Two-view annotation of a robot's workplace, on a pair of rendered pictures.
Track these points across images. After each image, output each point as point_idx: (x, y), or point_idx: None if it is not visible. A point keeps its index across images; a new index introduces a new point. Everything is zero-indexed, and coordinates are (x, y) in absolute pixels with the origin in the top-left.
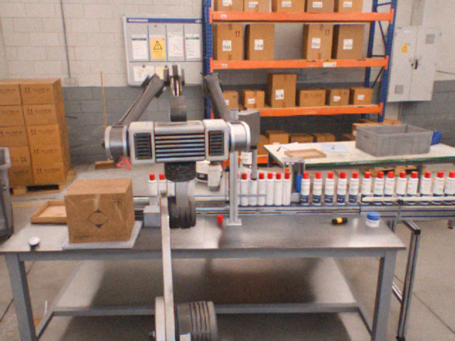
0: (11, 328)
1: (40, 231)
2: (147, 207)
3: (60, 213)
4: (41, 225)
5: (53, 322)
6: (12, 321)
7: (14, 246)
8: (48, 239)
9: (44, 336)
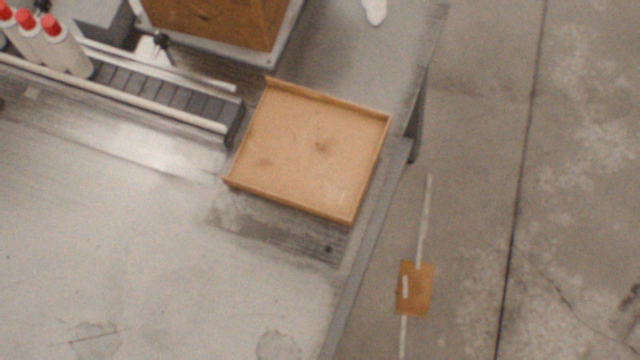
0: (468, 302)
1: (366, 64)
2: (106, 19)
3: (321, 155)
4: (365, 98)
5: (383, 289)
6: (471, 327)
7: (414, 10)
8: (346, 23)
9: (399, 251)
